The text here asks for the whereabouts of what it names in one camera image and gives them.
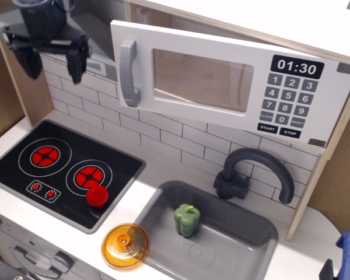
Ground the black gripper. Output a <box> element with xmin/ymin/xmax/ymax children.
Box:
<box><xmin>2</xmin><ymin>5</ymin><xmax>91</xmax><ymax>84</ymax></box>

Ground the black toy stove top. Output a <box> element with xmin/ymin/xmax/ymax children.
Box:
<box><xmin>0</xmin><ymin>121</ymin><xmax>145</xmax><ymax>234</ymax></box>

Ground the green toy bell pepper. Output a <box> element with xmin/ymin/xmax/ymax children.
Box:
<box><xmin>173</xmin><ymin>204</ymin><xmax>201</xmax><ymax>237</ymax></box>

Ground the grey microwave door handle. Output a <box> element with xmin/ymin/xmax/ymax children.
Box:
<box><xmin>119</xmin><ymin>39</ymin><xmax>141</xmax><ymax>108</ymax></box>

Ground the red toy tomato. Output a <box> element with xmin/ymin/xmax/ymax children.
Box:
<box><xmin>86</xmin><ymin>185</ymin><xmax>109</xmax><ymax>208</ymax></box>

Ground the grey toy sink basin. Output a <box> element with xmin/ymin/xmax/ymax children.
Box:
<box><xmin>135</xmin><ymin>181</ymin><xmax>278</xmax><ymax>279</ymax></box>

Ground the white toy microwave door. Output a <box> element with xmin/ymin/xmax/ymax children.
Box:
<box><xmin>111</xmin><ymin>20</ymin><xmax>350</xmax><ymax>147</ymax></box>

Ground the grey toy oven front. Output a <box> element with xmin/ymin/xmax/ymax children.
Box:
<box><xmin>0</xmin><ymin>215</ymin><xmax>108</xmax><ymax>279</ymax></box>

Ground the orange transparent pot lid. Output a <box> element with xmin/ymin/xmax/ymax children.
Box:
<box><xmin>101</xmin><ymin>223</ymin><xmax>151</xmax><ymax>271</ymax></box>

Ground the grey toy range hood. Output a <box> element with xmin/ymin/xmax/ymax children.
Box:
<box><xmin>0</xmin><ymin>1</ymin><xmax>125</xmax><ymax>82</ymax></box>

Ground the black clamp piece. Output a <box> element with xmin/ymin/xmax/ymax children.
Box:
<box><xmin>318</xmin><ymin>259</ymin><xmax>335</xmax><ymax>280</ymax></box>

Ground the dark grey toy faucet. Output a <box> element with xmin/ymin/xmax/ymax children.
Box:
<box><xmin>213</xmin><ymin>148</ymin><xmax>295</xmax><ymax>205</ymax></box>

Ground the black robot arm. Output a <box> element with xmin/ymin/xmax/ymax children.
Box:
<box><xmin>2</xmin><ymin>1</ymin><xmax>91</xmax><ymax>84</ymax></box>

